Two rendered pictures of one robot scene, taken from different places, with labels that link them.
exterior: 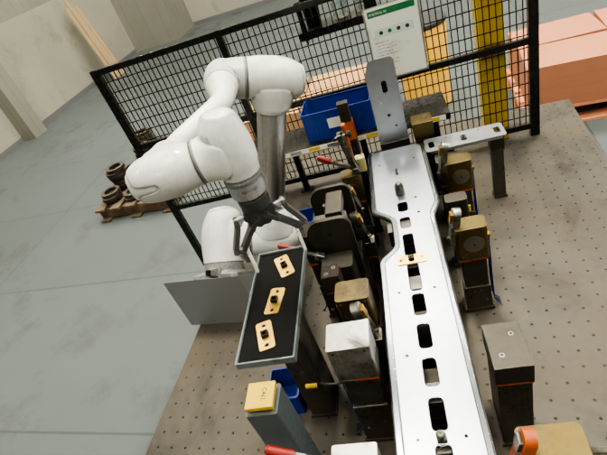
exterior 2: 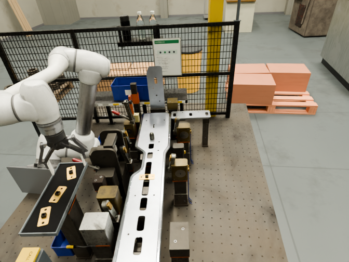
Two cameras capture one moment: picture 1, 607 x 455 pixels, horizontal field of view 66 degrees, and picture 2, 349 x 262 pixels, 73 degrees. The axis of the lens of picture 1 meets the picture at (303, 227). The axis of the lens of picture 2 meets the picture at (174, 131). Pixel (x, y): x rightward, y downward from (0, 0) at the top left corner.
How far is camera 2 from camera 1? 0.20 m
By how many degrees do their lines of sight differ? 12
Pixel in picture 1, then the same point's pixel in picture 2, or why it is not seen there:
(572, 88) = (251, 97)
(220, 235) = not seen: hidden behind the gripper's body
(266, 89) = (85, 69)
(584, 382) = (220, 252)
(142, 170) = not seen: outside the picture
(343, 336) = (92, 221)
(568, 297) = (223, 205)
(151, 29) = (54, 15)
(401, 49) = (169, 63)
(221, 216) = not seen: hidden behind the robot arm
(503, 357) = (175, 242)
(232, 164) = (39, 114)
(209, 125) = (25, 89)
